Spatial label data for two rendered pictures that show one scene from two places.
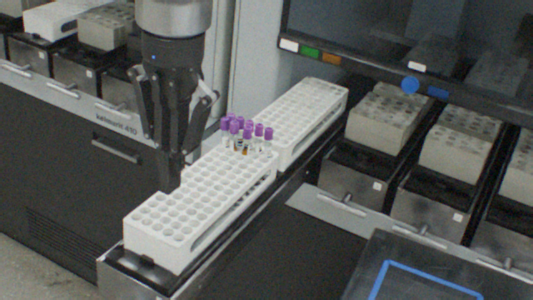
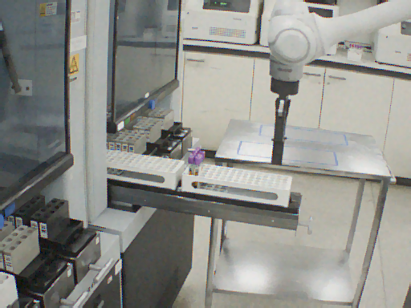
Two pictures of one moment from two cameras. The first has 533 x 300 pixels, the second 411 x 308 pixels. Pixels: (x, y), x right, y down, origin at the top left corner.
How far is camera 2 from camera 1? 1.76 m
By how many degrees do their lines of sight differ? 90
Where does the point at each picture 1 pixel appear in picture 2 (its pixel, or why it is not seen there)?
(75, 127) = not seen: outside the picture
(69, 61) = (55, 281)
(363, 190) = not seen: hidden behind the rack
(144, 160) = (101, 296)
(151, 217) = (278, 186)
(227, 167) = (215, 174)
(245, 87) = (98, 181)
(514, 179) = (165, 121)
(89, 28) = (22, 251)
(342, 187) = not seen: hidden behind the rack
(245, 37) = (95, 144)
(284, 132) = (161, 164)
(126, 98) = (90, 258)
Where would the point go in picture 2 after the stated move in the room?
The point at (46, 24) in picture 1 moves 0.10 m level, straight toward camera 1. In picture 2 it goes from (12, 284) to (59, 273)
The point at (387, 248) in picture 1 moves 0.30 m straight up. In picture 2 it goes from (229, 154) to (235, 65)
